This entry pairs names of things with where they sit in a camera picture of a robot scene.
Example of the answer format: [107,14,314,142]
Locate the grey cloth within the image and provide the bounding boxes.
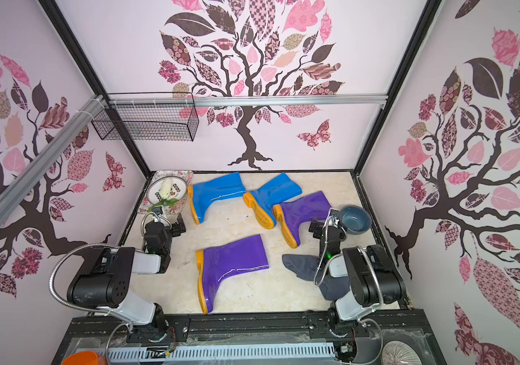
[282,254,350,301]

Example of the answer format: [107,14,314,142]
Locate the purple boot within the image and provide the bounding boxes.
[196,234,269,315]
[272,191,331,249]

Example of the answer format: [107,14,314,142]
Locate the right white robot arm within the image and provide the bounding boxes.
[309,220,407,338]

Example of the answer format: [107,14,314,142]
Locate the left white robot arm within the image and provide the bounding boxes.
[65,214,186,342]

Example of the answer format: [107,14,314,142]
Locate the grey-blue bowl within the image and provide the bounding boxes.
[340,205,373,235]

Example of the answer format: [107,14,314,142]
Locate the white patterned plate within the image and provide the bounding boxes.
[146,176,188,207]

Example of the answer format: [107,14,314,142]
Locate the blue boot on left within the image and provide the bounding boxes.
[187,173,246,224]

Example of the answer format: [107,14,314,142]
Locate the blue boot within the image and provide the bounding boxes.
[243,173,302,230]
[187,173,246,224]

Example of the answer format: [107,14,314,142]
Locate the floral square tray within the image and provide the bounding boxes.
[138,170,194,215]

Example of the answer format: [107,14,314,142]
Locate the blue boot on right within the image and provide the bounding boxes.
[243,173,302,230]

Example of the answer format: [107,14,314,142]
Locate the orange round object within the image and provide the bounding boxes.
[62,351,107,365]

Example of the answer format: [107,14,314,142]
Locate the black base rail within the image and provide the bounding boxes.
[52,310,445,364]

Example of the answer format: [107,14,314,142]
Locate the black wire basket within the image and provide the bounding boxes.
[92,91,199,141]

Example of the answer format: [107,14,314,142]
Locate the white slotted cable duct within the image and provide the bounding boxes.
[95,343,336,364]

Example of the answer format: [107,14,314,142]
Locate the round wire fan guard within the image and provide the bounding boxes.
[382,341,422,365]

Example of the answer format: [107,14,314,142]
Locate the back aluminium rail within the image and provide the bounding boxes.
[108,94,389,107]

